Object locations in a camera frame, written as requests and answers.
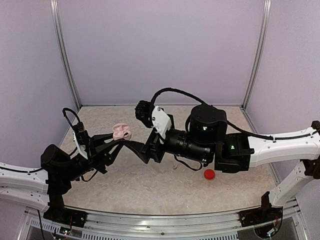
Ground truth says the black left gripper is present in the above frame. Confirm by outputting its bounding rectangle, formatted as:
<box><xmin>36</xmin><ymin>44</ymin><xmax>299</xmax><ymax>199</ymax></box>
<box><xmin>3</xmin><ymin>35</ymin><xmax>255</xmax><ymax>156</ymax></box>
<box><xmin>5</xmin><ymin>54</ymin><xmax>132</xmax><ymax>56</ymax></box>
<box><xmin>62</xmin><ymin>131</ymin><xmax>123</xmax><ymax>182</ymax></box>

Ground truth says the pink round lid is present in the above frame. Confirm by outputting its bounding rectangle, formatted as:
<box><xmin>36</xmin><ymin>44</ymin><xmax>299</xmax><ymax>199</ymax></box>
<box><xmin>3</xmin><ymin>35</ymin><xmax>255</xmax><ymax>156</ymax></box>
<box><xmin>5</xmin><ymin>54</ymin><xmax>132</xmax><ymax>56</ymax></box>
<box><xmin>112</xmin><ymin>123</ymin><xmax>132</xmax><ymax>141</ymax></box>

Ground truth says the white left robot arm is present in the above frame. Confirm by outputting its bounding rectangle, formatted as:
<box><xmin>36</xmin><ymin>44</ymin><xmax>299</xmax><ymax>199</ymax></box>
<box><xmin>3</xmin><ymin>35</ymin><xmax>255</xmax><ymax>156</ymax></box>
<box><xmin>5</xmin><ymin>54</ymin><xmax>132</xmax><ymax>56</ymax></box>
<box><xmin>0</xmin><ymin>132</ymin><xmax>131</xmax><ymax>223</ymax></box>

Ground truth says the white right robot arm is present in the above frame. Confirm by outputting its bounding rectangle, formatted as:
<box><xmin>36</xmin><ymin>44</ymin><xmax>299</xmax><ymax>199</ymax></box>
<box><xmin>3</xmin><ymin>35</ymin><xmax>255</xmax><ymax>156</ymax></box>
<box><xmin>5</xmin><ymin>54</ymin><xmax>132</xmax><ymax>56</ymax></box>
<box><xmin>132</xmin><ymin>101</ymin><xmax>320</xmax><ymax>222</ymax></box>

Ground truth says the red round object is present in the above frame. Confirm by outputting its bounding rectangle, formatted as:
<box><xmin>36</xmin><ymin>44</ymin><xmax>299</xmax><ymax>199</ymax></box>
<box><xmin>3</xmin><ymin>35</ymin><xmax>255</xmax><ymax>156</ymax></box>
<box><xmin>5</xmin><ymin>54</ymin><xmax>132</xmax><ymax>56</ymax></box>
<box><xmin>203</xmin><ymin>169</ymin><xmax>216</xmax><ymax>180</ymax></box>

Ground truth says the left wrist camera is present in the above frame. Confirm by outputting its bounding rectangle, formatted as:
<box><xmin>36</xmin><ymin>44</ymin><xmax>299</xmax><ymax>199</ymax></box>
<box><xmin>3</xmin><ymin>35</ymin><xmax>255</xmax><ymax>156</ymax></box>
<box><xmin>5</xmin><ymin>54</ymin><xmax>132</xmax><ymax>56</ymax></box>
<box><xmin>72</xmin><ymin>121</ymin><xmax>90</xmax><ymax>160</ymax></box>

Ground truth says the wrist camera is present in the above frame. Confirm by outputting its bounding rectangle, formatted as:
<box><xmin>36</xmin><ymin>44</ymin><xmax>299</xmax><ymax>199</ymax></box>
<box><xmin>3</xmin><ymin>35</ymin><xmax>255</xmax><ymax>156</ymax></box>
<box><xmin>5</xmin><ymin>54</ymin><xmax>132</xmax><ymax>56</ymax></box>
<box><xmin>134</xmin><ymin>100</ymin><xmax>172</xmax><ymax>142</ymax></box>
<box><xmin>72</xmin><ymin>121</ymin><xmax>90</xmax><ymax>160</ymax></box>

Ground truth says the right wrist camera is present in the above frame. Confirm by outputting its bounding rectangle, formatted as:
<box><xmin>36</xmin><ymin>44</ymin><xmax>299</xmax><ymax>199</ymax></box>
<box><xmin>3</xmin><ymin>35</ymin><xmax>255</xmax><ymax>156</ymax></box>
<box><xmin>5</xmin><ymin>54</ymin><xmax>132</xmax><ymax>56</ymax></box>
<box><xmin>134</xmin><ymin>100</ymin><xmax>172</xmax><ymax>142</ymax></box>

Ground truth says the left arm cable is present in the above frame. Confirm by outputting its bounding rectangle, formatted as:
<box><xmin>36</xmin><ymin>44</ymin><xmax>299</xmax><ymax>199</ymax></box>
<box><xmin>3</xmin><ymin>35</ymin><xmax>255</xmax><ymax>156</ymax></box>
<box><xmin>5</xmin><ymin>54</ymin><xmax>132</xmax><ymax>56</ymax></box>
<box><xmin>61</xmin><ymin>107</ymin><xmax>81</xmax><ymax>126</ymax></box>

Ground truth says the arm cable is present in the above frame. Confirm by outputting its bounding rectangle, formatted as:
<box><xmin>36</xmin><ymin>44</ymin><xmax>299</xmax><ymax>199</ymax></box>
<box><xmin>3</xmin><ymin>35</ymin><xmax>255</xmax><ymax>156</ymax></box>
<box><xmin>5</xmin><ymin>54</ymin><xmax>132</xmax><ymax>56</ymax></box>
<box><xmin>149</xmin><ymin>87</ymin><xmax>316</xmax><ymax>141</ymax></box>
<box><xmin>61</xmin><ymin>107</ymin><xmax>81</xmax><ymax>126</ymax></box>

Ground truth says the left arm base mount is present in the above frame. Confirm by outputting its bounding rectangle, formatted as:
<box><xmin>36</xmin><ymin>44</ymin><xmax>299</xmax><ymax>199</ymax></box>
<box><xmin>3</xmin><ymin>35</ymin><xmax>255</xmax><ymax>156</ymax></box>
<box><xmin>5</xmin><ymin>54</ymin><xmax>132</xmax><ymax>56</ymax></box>
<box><xmin>43</xmin><ymin>206</ymin><xmax>88</xmax><ymax>228</ymax></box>

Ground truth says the front aluminium rail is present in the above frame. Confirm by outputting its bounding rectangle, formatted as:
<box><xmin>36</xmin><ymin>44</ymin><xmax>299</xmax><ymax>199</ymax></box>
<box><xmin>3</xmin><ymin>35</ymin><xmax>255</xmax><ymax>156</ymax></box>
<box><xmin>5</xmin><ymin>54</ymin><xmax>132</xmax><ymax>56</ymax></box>
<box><xmin>23</xmin><ymin>197</ymin><xmax>306</xmax><ymax>240</ymax></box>

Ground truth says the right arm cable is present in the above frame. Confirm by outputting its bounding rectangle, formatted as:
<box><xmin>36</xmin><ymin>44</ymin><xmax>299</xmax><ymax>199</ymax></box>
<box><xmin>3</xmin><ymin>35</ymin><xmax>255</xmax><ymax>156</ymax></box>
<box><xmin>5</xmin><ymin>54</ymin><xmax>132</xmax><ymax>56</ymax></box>
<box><xmin>149</xmin><ymin>87</ymin><xmax>316</xmax><ymax>141</ymax></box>

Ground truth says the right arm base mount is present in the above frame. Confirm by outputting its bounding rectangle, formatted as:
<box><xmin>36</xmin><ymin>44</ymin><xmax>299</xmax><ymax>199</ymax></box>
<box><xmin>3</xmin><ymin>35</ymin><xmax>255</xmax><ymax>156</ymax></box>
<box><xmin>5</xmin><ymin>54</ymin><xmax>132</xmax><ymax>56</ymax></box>
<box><xmin>238</xmin><ymin>206</ymin><xmax>283</xmax><ymax>227</ymax></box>

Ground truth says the left aluminium frame post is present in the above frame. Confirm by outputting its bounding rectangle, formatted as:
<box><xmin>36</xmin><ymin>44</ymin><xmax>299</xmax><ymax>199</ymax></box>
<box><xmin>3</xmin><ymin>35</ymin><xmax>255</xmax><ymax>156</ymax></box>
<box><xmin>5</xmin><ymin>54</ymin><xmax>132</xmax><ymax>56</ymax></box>
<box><xmin>50</xmin><ymin>0</ymin><xmax>82</xmax><ymax>110</ymax></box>

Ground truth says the aluminium frame post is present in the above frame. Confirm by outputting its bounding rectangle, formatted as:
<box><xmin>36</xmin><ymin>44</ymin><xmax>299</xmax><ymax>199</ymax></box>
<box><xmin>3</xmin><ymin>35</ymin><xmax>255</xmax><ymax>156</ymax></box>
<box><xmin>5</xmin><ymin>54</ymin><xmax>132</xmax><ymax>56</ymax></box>
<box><xmin>50</xmin><ymin>0</ymin><xmax>82</xmax><ymax>110</ymax></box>
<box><xmin>241</xmin><ymin>0</ymin><xmax>272</xmax><ymax>112</ymax></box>

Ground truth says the right aluminium frame post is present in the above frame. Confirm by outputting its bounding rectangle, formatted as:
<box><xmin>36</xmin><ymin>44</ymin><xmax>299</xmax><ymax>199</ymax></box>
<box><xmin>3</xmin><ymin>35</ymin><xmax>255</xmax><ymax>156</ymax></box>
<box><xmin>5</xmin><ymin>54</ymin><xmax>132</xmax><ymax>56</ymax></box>
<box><xmin>241</xmin><ymin>0</ymin><xmax>272</xmax><ymax>112</ymax></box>

